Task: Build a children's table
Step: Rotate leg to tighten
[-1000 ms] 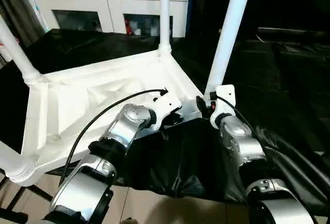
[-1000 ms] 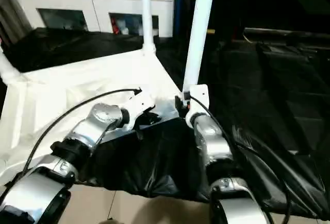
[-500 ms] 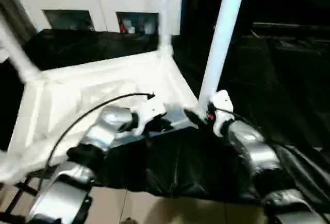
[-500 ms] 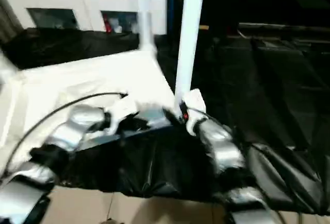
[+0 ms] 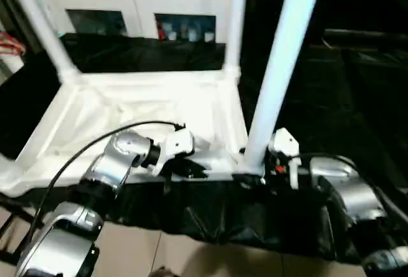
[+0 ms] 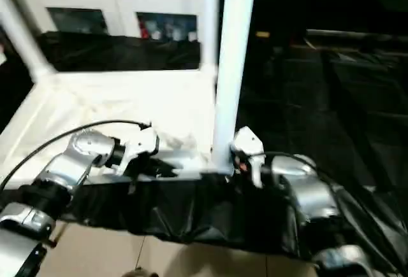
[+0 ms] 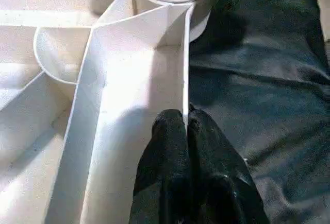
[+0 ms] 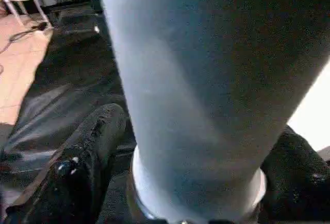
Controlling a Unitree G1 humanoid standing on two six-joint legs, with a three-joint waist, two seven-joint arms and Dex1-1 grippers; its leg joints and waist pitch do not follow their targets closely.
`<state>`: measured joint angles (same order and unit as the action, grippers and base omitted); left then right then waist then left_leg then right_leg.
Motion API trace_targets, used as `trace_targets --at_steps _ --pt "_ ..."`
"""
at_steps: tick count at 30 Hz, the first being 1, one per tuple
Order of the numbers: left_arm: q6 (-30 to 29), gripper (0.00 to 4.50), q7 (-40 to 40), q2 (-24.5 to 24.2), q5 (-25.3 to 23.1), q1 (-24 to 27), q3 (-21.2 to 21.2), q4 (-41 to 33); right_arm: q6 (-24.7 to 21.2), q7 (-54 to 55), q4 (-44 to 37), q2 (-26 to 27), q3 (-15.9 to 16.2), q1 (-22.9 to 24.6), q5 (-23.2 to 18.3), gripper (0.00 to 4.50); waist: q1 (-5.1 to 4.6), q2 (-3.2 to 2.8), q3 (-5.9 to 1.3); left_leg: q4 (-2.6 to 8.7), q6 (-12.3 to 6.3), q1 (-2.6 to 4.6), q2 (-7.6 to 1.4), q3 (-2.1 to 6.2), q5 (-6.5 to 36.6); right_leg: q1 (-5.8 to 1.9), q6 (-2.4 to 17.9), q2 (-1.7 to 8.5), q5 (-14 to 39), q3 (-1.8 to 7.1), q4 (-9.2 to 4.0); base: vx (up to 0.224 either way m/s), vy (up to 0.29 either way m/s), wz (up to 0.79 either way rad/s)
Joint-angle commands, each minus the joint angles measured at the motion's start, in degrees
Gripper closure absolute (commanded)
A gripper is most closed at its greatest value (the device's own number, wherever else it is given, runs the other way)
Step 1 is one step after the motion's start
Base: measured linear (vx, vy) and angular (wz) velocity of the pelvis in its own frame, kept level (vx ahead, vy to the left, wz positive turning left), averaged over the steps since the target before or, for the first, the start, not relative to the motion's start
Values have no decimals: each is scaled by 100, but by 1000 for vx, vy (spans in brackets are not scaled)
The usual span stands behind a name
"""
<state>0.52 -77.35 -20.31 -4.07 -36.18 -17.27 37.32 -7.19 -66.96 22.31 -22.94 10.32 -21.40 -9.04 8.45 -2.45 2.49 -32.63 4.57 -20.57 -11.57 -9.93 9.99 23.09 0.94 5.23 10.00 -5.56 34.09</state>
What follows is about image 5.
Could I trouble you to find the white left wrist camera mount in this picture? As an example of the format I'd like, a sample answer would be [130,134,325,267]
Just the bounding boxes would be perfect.
[148,127,196,178]

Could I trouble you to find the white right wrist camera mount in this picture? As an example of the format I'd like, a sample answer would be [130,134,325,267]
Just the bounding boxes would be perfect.
[268,127,302,191]

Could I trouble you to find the white plastic table leg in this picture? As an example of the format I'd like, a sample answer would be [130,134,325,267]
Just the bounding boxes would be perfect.
[4,0,80,83]
[224,0,249,79]
[244,0,326,176]

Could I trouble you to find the grey curtain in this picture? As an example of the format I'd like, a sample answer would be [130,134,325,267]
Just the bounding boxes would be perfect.
[0,0,42,52]

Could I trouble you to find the white plastic table top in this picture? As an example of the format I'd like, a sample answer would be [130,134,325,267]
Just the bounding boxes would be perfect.
[0,68,265,198]

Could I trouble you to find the black left wrist camera cable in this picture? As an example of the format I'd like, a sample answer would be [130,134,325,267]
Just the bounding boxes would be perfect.
[27,121,186,243]

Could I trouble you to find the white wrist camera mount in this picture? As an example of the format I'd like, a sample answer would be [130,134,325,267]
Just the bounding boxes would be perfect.
[268,127,302,191]
[148,127,196,178]

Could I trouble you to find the black mat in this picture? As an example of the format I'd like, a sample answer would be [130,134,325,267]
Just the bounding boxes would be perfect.
[0,33,408,264]

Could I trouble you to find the black metal bar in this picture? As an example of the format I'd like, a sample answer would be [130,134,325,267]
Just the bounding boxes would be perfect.
[322,27,408,41]

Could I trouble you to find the black folding frame bar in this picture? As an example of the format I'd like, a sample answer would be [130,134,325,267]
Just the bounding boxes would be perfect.
[0,194,44,265]

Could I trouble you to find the white glass-door cabinet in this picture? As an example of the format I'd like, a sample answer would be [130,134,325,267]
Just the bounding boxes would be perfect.
[41,0,235,44]

